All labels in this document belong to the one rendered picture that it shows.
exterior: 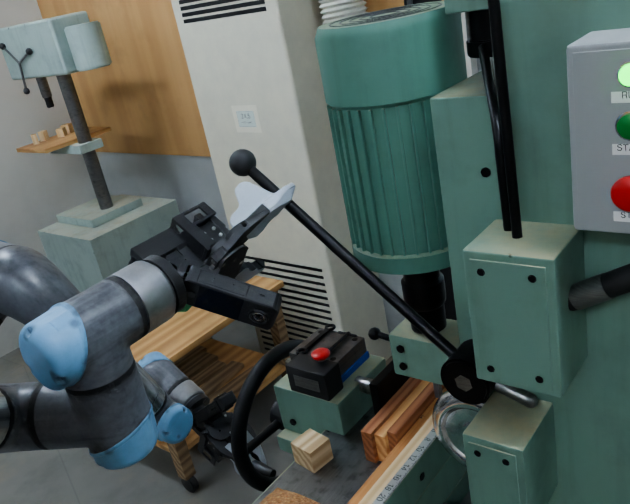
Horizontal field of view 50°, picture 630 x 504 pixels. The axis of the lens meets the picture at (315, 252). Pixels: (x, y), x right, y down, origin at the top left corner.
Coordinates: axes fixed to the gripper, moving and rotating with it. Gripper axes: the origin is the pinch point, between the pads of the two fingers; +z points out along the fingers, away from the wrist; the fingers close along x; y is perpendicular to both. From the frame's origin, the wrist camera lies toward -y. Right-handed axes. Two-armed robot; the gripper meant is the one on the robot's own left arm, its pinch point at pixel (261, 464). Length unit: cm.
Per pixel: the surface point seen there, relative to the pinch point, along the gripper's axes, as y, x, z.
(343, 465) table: -32.4, 10.2, 18.6
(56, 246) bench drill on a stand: 96, -66, -171
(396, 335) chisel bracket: -50, 0, 14
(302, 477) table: -30.3, 15.0, 15.3
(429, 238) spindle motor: -70, 4, 14
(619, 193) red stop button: -92, 15, 32
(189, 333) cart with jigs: 54, -50, -69
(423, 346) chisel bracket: -52, 0, 19
